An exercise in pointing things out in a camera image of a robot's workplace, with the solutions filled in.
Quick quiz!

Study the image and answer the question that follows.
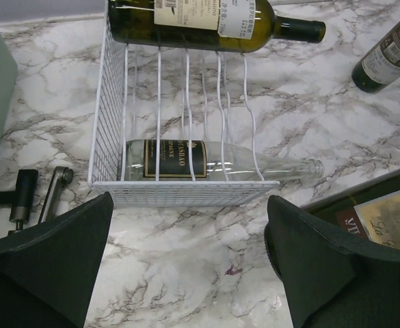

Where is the clear bottle black label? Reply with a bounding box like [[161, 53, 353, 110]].
[[122, 139, 323, 182]]

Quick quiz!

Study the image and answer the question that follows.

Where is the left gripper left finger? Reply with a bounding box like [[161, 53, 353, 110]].
[[0, 192, 114, 327]]

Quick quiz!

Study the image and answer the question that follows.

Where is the metal corkscrew opener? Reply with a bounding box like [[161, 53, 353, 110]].
[[0, 166, 74, 236]]

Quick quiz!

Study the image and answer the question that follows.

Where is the green bottle brown label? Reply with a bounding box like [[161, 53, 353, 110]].
[[302, 169, 400, 250]]

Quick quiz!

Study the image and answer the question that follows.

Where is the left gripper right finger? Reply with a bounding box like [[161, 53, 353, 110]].
[[265, 195, 400, 327]]

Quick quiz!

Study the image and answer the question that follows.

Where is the green bottle silver neck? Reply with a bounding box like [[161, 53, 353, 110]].
[[351, 21, 400, 93]]

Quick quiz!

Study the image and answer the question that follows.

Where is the green bottle white label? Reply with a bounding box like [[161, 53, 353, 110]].
[[107, 0, 326, 53]]

